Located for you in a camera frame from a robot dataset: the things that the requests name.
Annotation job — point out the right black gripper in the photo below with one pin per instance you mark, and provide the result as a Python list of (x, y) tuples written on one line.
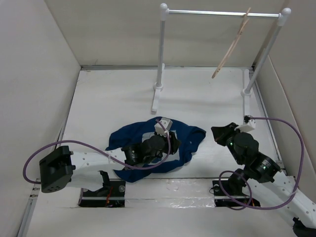
[(219, 133)]

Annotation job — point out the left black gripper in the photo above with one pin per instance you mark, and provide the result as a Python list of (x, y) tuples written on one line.
[(174, 142)]

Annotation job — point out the blue t shirt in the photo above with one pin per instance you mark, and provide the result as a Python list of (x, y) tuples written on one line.
[(189, 136)]

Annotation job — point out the beige wooden hanger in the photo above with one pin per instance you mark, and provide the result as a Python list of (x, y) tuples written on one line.
[(233, 45)]

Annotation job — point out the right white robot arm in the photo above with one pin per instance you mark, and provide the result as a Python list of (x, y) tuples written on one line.
[(261, 184)]

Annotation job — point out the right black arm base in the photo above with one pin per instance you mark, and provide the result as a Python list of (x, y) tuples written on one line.
[(233, 183)]

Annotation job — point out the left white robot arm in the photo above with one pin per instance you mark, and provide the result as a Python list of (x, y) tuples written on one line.
[(63, 168)]

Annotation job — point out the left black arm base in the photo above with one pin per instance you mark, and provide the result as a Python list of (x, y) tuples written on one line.
[(110, 195)]

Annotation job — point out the white clothes rack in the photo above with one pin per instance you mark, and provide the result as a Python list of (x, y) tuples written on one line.
[(280, 18)]

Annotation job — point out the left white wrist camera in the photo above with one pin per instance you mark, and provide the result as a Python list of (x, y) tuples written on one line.
[(163, 126)]

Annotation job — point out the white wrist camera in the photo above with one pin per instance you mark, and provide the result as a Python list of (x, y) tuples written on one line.
[(248, 125), (163, 126)]

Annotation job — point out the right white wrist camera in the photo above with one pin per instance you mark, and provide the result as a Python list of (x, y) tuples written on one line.
[(248, 125)]

